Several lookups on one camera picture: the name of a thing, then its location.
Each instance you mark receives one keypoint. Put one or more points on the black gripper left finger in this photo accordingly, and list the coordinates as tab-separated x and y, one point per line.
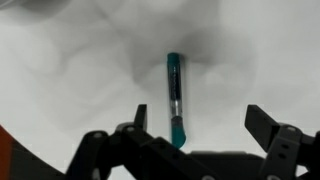
133	150

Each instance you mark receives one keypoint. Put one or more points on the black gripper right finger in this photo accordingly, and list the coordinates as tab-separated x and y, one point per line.
283	146

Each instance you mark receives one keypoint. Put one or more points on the teal capped marker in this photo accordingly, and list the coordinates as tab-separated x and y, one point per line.
175	86

